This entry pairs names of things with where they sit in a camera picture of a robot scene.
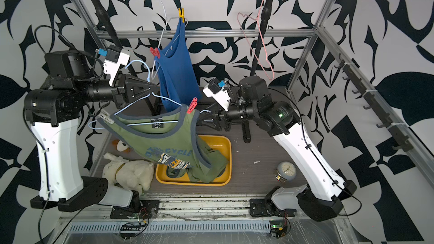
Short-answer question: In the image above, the white plush dog toy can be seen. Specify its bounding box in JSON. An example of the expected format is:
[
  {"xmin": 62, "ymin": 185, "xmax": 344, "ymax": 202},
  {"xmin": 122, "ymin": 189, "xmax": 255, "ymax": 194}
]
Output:
[{"xmin": 102, "ymin": 152, "xmax": 155, "ymax": 194}]

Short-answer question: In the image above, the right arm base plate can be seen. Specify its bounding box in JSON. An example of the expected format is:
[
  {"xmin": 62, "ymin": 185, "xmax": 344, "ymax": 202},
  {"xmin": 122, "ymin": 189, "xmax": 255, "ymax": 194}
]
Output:
[{"xmin": 249, "ymin": 199, "xmax": 288, "ymax": 218}]

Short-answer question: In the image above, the blue wire hanger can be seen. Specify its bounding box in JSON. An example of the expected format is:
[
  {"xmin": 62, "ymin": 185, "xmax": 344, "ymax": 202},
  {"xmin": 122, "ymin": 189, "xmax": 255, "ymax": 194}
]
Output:
[{"xmin": 87, "ymin": 59, "xmax": 212, "ymax": 131}]

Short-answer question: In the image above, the electronics board with wires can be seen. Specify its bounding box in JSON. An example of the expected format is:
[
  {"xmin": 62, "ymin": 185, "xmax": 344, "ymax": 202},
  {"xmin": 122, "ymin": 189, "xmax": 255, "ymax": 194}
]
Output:
[
  {"xmin": 270, "ymin": 219, "xmax": 290, "ymax": 239},
  {"xmin": 118, "ymin": 219, "xmax": 150, "ymax": 240}
]

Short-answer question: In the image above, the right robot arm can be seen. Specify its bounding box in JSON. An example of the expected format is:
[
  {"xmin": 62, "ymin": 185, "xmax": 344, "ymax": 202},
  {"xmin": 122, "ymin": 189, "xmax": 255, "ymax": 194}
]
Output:
[{"xmin": 199, "ymin": 76, "xmax": 357, "ymax": 221}]

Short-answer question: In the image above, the white wire hanger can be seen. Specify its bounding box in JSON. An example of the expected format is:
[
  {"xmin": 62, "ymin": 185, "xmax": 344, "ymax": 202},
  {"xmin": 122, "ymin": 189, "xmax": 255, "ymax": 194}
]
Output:
[{"xmin": 151, "ymin": 0, "xmax": 185, "ymax": 81}]

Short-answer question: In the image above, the brown white round toy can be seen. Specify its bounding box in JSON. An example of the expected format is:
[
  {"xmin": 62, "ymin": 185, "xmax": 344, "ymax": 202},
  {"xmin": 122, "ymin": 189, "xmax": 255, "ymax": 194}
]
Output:
[{"xmin": 112, "ymin": 139, "xmax": 132, "ymax": 153}]

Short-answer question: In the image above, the pink wire hanger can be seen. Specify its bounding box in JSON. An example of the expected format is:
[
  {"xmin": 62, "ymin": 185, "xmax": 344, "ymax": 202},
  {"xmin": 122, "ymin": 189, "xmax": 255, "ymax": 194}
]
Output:
[{"xmin": 236, "ymin": 0, "xmax": 275, "ymax": 81}]

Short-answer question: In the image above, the light green tank top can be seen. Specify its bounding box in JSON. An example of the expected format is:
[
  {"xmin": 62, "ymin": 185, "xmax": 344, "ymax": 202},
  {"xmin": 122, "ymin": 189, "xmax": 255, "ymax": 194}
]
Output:
[{"xmin": 166, "ymin": 164, "xmax": 227, "ymax": 184}]

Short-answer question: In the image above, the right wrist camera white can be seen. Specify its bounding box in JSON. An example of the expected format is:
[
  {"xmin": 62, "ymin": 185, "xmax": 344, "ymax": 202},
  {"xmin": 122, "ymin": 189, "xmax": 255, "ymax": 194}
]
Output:
[{"xmin": 202, "ymin": 78, "xmax": 231, "ymax": 112}]

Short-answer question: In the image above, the grey clothespin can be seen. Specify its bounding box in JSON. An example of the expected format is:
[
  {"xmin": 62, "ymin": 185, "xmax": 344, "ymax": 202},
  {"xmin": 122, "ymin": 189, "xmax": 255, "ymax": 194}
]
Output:
[{"xmin": 98, "ymin": 109, "xmax": 114, "ymax": 124}]

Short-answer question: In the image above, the yellow clothespin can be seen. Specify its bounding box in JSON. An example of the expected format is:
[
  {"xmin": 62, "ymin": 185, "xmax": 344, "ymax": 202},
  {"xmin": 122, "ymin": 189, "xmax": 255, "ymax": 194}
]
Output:
[{"xmin": 178, "ymin": 8, "xmax": 185, "ymax": 23}]

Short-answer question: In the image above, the black wall hook rail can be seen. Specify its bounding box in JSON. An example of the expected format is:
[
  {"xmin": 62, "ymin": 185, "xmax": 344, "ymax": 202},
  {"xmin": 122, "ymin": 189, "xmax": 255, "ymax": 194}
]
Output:
[{"xmin": 335, "ymin": 53, "xmax": 414, "ymax": 152}]

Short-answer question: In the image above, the right electronics board with wires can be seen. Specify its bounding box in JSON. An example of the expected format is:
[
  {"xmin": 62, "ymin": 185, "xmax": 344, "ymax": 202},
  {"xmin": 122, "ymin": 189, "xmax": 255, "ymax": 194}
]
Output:
[{"xmin": 270, "ymin": 219, "xmax": 290, "ymax": 239}]

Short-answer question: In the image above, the small round alarm clock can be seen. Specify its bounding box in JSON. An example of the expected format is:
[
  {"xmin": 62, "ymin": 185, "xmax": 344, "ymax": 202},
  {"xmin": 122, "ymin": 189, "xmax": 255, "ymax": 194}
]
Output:
[{"xmin": 274, "ymin": 161, "xmax": 297, "ymax": 183}]

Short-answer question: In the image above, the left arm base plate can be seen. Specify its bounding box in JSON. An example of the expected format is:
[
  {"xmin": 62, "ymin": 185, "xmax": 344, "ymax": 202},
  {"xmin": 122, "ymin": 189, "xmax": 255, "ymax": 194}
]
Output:
[{"xmin": 110, "ymin": 199, "xmax": 160, "ymax": 220}]

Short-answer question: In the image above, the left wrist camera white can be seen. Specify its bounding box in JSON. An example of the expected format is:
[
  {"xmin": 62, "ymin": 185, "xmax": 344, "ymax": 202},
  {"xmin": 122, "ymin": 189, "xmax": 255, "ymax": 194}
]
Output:
[{"xmin": 97, "ymin": 45, "xmax": 131, "ymax": 87}]

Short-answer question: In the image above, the dark green printed tank top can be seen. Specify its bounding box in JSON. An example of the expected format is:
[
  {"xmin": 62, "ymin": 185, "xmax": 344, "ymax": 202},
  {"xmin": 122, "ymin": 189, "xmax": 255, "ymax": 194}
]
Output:
[{"xmin": 98, "ymin": 105, "xmax": 218, "ymax": 172}]

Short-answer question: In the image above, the red clothespin on blue top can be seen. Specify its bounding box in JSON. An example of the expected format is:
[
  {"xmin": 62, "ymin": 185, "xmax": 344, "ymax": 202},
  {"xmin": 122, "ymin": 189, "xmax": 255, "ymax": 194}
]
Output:
[{"xmin": 149, "ymin": 47, "xmax": 160, "ymax": 59}]

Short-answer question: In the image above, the blue tank top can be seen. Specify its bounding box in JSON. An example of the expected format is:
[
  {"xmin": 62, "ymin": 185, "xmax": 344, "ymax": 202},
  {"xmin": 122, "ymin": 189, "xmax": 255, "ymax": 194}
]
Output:
[{"xmin": 154, "ymin": 18, "xmax": 201, "ymax": 112}]

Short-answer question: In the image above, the left electronics board with wires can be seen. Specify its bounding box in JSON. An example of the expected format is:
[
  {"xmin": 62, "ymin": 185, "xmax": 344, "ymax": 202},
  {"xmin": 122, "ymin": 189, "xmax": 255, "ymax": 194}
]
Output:
[{"xmin": 118, "ymin": 219, "xmax": 150, "ymax": 240}]

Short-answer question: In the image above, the yellow plastic tray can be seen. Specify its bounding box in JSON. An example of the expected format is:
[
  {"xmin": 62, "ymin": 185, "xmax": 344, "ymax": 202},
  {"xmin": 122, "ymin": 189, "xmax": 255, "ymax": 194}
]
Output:
[{"xmin": 155, "ymin": 134, "xmax": 232, "ymax": 186}]

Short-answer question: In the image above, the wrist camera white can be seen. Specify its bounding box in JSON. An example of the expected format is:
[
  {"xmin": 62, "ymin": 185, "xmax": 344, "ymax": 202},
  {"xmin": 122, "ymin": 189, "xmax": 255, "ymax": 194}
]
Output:
[
  {"xmin": 97, "ymin": 45, "xmax": 131, "ymax": 87},
  {"xmin": 202, "ymin": 78, "xmax": 231, "ymax": 112}
]

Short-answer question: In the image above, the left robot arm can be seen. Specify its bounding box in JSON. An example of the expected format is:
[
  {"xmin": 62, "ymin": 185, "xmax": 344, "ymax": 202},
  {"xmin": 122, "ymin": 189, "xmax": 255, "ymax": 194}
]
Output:
[{"xmin": 23, "ymin": 46, "xmax": 151, "ymax": 212}]

